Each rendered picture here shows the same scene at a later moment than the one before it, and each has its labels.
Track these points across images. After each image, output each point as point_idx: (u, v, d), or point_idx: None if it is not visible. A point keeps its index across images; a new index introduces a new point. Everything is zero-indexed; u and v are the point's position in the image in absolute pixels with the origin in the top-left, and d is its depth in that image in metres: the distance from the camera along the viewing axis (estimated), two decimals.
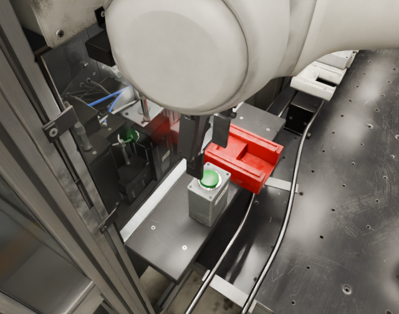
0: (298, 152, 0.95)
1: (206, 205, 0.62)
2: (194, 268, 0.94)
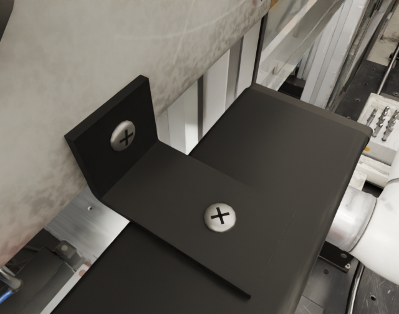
0: None
1: None
2: None
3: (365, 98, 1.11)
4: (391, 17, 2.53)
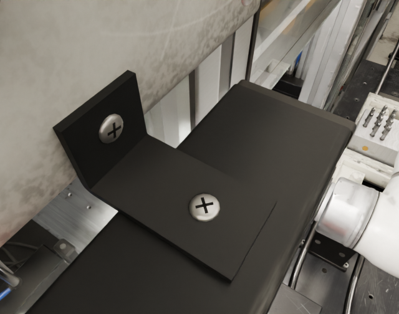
0: None
1: None
2: None
3: (363, 98, 1.11)
4: (391, 17, 2.53)
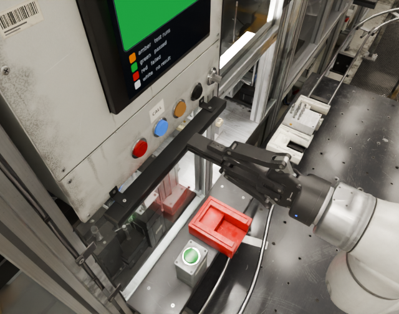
0: (269, 212, 1.15)
1: (189, 276, 0.82)
2: None
3: None
4: (355, 33, 3.16)
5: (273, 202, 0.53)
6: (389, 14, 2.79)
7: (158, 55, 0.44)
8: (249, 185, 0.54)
